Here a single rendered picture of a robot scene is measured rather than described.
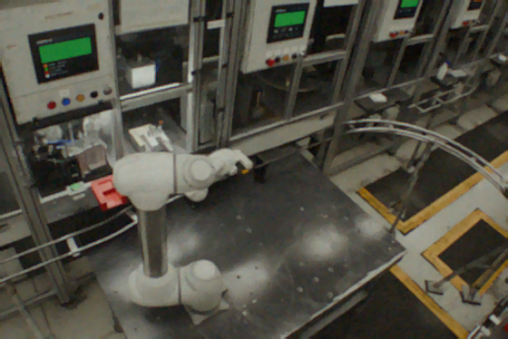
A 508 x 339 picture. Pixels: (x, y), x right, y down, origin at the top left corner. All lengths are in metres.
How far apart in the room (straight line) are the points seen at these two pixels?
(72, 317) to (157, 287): 1.17
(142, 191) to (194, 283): 0.54
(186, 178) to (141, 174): 0.13
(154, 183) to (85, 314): 1.60
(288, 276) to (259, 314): 0.26
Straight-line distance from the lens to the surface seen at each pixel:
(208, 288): 1.65
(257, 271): 2.00
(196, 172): 1.20
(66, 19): 1.60
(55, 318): 2.73
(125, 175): 1.24
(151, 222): 1.37
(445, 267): 3.38
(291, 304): 1.93
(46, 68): 1.63
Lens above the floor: 2.32
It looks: 41 degrees down
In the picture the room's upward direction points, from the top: 10 degrees clockwise
